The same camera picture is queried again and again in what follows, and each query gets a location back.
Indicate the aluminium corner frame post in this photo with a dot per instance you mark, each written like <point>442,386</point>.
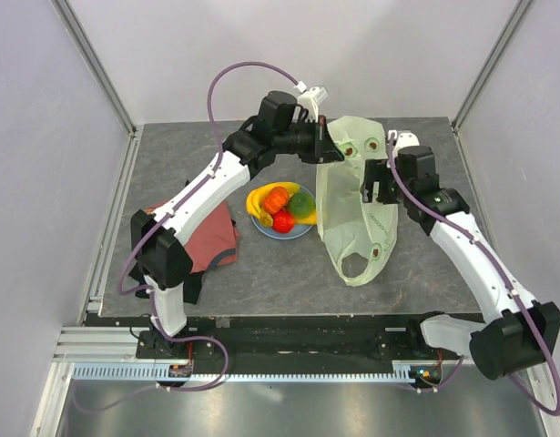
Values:
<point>503,41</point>

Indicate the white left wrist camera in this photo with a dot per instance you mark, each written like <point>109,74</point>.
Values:
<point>310,101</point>

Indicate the green lime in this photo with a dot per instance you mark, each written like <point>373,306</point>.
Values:
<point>301,205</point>

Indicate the blue slotted cable duct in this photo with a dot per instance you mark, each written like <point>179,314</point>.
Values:
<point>396,372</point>

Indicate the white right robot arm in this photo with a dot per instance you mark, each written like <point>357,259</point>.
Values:
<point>516,331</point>

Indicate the yellow banana bunch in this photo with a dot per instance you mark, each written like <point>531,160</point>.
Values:
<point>256,196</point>

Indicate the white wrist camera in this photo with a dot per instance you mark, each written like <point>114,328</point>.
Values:
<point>402,139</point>
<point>310,101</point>

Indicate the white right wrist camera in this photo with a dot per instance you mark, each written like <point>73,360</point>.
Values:
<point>402,139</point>

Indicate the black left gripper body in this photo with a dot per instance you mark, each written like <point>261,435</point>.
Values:
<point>310,137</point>

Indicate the left aluminium frame post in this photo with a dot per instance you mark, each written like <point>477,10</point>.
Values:
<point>78,33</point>

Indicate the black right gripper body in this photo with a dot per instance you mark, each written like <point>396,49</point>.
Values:
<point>378,170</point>

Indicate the red apple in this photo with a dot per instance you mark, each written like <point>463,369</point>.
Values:
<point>283,222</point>

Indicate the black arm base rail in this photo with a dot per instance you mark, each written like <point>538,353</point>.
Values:
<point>389,337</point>

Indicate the green avocado print plastic bag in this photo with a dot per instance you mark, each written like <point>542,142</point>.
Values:
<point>359,237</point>

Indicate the orange tangerine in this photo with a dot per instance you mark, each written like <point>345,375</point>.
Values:
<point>276,200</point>

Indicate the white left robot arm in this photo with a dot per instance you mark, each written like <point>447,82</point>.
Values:
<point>285,124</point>

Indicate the blue plate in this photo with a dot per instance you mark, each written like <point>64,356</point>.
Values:
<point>302,225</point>

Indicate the red folded t-shirt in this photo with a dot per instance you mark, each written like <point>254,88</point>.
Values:
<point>214,243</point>

